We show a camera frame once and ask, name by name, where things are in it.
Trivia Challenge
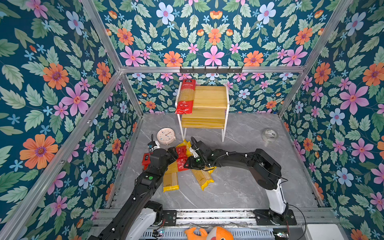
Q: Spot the yellow pasta bag bottom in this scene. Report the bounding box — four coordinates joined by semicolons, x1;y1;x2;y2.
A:
163;162;180;193

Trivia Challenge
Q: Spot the red spaghetti bag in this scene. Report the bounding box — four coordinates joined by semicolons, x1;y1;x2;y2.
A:
142;153;151;171
175;79;196;115
176;146;188;172

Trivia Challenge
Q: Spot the white box corner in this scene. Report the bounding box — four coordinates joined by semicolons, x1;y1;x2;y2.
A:
305;224;344;240

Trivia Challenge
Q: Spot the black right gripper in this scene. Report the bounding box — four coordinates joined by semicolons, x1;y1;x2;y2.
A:
182;156;208;170

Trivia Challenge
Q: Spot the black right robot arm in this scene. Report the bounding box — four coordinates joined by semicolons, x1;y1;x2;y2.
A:
184;137;289;225

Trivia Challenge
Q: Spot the black hook rail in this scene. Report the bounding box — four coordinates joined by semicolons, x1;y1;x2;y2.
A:
179;66;243;75

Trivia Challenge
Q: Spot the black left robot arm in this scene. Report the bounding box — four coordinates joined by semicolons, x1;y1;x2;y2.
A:
89;141;179;240

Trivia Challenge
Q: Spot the yellow pasta bag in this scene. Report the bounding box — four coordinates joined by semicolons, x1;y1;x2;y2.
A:
177;140;215;191
163;162;180;193

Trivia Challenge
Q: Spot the pink round clock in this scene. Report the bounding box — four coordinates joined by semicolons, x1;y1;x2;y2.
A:
157;128;176;145

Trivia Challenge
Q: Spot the yellow pasta bag left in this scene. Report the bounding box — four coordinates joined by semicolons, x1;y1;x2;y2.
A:
177;140;215;191

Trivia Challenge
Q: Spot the orange plush toy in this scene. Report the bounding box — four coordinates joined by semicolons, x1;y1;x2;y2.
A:
184;227;234;240

